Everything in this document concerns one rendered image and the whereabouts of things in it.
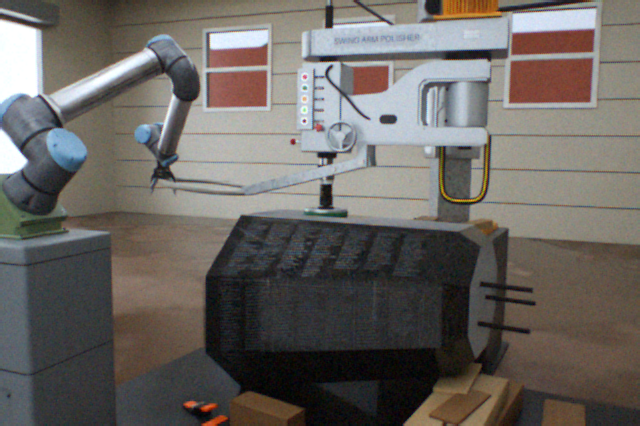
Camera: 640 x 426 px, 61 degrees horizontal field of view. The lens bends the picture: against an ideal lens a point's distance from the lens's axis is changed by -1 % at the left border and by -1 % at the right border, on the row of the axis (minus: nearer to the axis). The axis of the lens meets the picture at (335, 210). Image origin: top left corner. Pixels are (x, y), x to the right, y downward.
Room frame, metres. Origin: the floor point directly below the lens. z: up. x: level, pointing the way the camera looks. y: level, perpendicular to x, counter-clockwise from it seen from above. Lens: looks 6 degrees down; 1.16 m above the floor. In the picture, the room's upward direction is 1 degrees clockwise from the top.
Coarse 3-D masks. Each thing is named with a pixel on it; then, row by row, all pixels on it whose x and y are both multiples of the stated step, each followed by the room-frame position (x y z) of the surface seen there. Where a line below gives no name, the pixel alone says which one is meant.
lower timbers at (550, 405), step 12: (516, 384) 2.39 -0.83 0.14; (516, 396) 2.28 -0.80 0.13; (504, 408) 2.15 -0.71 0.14; (516, 408) 2.29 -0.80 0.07; (552, 408) 2.19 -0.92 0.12; (564, 408) 2.19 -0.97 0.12; (576, 408) 2.20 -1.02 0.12; (504, 420) 2.10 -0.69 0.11; (552, 420) 2.09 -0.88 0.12; (564, 420) 2.09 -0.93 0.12; (576, 420) 2.09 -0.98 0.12
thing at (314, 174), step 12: (372, 156) 2.69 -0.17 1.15; (324, 168) 2.65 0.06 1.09; (336, 168) 2.63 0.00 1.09; (348, 168) 2.61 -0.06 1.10; (360, 168) 2.71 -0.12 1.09; (276, 180) 2.73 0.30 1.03; (288, 180) 2.71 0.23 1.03; (300, 180) 2.69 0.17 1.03; (312, 180) 2.77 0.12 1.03; (252, 192) 2.77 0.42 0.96
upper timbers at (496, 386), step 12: (480, 384) 2.15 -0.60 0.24; (492, 384) 2.15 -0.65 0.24; (504, 384) 2.15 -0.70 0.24; (432, 396) 2.03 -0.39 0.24; (444, 396) 2.03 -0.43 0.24; (492, 396) 2.04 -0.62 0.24; (504, 396) 2.14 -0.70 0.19; (420, 408) 1.93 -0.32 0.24; (432, 408) 1.93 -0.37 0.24; (480, 408) 1.93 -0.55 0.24; (492, 408) 1.94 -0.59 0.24; (408, 420) 1.83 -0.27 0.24; (420, 420) 1.83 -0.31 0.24; (432, 420) 1.84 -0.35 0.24; (468, 420) 1.84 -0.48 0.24; (480, 420) 1.84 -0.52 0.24; (492, 420) 1.94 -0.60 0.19
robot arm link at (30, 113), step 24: (168, 48) 2.24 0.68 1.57; (120, 72) 2.12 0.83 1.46; (144, 72) 2.18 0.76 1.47; (168, 72) 2.24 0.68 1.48; (24, 96) 1.94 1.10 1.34; (48, 96) 1.98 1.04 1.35; (72, 96) 2.01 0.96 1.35; (96, 96) 2.06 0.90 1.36; (0, 120) 1.89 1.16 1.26; (24, 120) 1.88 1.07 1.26; (48, 120) 1.93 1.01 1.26
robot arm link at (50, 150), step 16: (48, 128) 1.91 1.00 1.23; (32, 144) 1.86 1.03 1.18; (48, 144) 1.85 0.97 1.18; (64, 144) 1.88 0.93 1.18; (80, 144) 1.95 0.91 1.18; (32, 160) 1.87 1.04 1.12; (48, 160) 1.85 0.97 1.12; (64, 160) 1.86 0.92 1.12; (80, 160) 1.90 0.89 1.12; (32, 176) 1.87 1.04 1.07; (48, 176) 1.87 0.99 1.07; (64, 176) 1.89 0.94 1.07
